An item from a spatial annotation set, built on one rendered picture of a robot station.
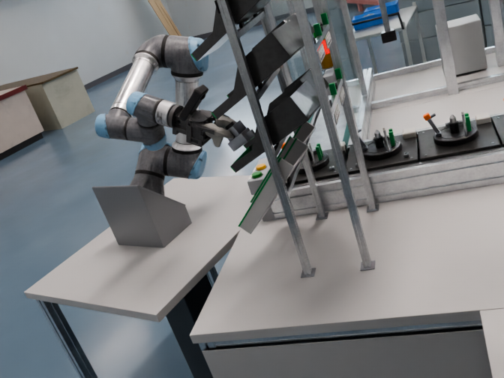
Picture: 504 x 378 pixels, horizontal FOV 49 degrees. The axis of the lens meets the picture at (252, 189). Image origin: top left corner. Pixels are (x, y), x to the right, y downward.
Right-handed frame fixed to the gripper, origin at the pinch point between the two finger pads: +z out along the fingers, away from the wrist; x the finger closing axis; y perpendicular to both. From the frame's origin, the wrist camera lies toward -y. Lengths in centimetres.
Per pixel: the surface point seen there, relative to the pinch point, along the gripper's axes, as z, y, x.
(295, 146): 16.6, 3.0, -5.8
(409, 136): 41, 17, -56
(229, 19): 0.7, -33.8, 8.2
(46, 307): -60, 84, 26
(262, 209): 14.0, 17.6, 7.9
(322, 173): 18.5, 27.7, -32.5
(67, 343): -53, 99, 27
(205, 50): -6.7, -23.7, 6.1
